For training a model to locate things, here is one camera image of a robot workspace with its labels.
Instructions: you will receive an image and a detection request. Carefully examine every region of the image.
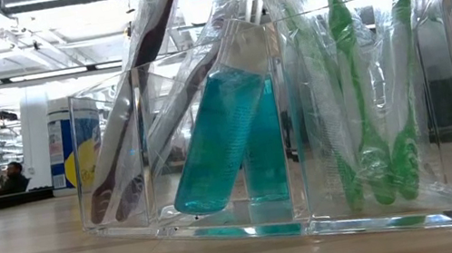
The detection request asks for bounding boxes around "green toothbrush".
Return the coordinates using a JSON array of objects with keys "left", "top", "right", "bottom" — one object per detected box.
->
[
  {"left": 317, "top": 0, "right": 402, "bottom": 212},
  {"left": 258, "top": 0, "right": 368, "bottom": 224},
  {"left": 363, "top": 0, "right": 452, "bottom": 204}
]

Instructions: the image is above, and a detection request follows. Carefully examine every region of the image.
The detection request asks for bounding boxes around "white blue wipes canister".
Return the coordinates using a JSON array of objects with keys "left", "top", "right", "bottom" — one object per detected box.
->
[{"left": 39, "top": 92, "right": 112, "bottom": 193}]

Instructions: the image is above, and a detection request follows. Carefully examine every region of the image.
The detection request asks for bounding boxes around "person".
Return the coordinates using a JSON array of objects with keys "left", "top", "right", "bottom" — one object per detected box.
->
[{"left": 0, "top": 158, "right": 34, "bottom": 198}]

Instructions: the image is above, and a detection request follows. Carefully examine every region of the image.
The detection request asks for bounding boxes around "dark background cabinet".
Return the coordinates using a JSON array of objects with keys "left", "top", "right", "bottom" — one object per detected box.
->
[{"left": 427, "top": 74, "right": 452, "bottom": 133}]

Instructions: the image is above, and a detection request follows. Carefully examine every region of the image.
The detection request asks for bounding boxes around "black ceiling-mounted device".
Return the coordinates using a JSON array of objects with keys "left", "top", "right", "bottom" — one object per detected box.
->
[{"left": 0, "top": 103, "right": 20, "bottom": 125}]

